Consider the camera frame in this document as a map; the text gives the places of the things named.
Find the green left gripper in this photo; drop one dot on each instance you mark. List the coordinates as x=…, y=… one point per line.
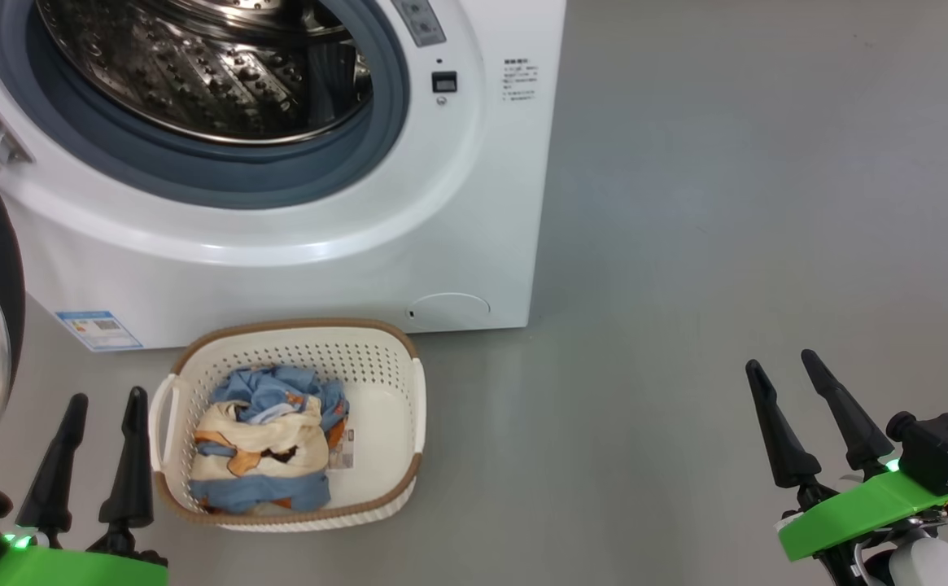
x=75, y=570

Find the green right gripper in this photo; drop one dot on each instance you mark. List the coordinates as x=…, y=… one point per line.
x=856, y=513

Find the cream garment with orange print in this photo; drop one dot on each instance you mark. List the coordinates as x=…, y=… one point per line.
x=262, y=435

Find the blue denim garment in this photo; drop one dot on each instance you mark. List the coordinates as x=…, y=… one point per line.
x=278, y=387

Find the white front-load washing machine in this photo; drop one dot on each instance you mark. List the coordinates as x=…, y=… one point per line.
x=278, y=268

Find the grey rubber door gasket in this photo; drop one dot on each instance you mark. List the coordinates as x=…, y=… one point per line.
x=197, y=175

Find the stainless steel washing machine drum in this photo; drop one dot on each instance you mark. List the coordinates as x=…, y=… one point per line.
x=197, y=73

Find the blue energy label sticker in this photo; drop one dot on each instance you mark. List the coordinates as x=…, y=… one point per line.
x=99, y=330

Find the basket product label sticker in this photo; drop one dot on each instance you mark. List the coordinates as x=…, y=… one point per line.
x=342, y=449

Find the white perforated laundry basket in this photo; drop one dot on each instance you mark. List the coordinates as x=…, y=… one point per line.
x=384, y=423

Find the round white filter cover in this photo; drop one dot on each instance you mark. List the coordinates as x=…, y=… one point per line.
x=449, y=312

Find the black printed text sticker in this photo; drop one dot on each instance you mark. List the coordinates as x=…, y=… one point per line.
x=519, y=80

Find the grey warning icon label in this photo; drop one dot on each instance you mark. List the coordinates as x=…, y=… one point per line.
x=421, y=20

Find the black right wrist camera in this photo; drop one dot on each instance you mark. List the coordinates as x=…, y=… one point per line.
x=941, y=448

